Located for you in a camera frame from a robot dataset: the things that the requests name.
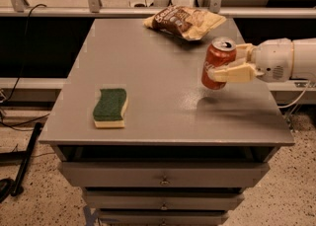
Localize brown chip bag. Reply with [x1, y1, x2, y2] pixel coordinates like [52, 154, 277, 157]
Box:
[143, 5, 226, 40]

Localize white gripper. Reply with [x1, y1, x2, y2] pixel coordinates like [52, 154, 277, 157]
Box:
[207, 38, 293, 83]

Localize top grey drawer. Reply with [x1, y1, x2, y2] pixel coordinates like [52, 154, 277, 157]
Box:
[59, 162, 270, 188]

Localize bottom grey drawer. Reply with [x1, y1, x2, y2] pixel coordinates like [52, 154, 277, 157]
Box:
[98, 210, 228, 226]

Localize green yellow sponge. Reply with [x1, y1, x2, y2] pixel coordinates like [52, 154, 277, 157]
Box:
[93, 88, 128, 128]

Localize middle grey drawer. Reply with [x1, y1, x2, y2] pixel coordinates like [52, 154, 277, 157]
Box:
[83, 189, 244, 211]

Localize white cable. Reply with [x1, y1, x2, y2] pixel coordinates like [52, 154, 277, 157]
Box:
[276, 79, 312, 110]

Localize black cable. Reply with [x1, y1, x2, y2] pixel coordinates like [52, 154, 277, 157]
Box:
[0, 3, 50, 132]

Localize red coke can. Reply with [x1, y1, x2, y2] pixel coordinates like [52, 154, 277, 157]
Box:
[201, 37, 236, 90]

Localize grey drawer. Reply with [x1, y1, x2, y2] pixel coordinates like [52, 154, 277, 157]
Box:
[59, 162, 270, 188]
[98, 210, 228, 226]
[83, 189, 244, 211]

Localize black stand base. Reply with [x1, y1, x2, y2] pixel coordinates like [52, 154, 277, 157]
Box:
[0, 122, 42, 203]

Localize grey drawer cabinet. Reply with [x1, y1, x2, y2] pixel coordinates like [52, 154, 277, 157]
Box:
[39, 18, 296, 226]

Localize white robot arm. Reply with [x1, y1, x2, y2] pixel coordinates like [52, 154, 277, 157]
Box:
[206, 38, 316, 83]

